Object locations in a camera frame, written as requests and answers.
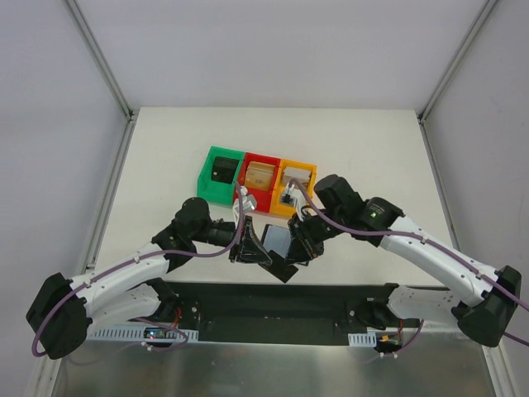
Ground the right white cable duct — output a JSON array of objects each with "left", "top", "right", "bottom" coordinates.
[{"left": 347, "top": 331, "right": 377, "bottom": 348}]

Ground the left white cable duct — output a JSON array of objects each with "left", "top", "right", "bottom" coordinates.
[{"left": 87, "top": 324, "right": 198, "bottom": 343}]

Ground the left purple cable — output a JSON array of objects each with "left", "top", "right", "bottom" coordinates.
[{"left": 31, "top": 184, "right": 245, "bottom": 357}]

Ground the right aluminium frame post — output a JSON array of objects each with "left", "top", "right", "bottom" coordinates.
[{"left": 417, "top": 0, "right": 502, "bottom": 125}]

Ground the green plastic bin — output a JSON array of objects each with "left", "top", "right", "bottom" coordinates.
[{"left": 196, "top": 146, "right": 245, "bottom": 206}]

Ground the black card stack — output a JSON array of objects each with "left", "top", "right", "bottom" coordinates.
[{"left": 211, "top": 156, "right": 239, "bottom": 184}]

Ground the gold card stack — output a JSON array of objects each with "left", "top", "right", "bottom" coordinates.
[{"left": 244, "top": 161, "right": 275, "bottom": 191}]

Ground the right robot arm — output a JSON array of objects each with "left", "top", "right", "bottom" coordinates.
[{"left": 280, "top": 175, "right": 528, "bottom": 347}]

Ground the black leather card holder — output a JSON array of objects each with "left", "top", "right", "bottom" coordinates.
[{"left": 261, "top": 224, "right": 292, "bottom": 259}]

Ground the yellow plastic bin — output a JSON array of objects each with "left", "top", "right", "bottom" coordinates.
[{"left": 269, "top": 159, "right": 317, "bottom": 218}]

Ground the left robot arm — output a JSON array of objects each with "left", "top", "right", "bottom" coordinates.
[{"left": 26, "top": 195, "right": 257, "bottom": 360}]

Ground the left aluminium frame post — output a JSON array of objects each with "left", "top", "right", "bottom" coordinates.
[{"left": 63, "top": 0, "right": 136, "bottom": 121}]

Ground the white cable duct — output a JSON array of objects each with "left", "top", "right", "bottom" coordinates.
[
  {"left": 87, "top": 324, "right": 198, "bottom": 343},
  {"left": 347, "top": 331, "right": 377, "bottom": 348}
]

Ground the aluminium frame post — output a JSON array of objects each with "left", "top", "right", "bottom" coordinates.
[
  {"left": 417, "top": 0, "right": 502, "bottom": 125},
  {"left": 63, "top": 0, "right": 136, "bottom": 121}
]

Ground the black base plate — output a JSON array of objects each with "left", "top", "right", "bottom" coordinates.
[{"left": 80, "top": 277, "right": 439, "bottom": 347}]

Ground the silver card stack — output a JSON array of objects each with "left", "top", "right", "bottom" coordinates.
[{"left": 282, "top": 166, "right": 312, "bottom": 184}]

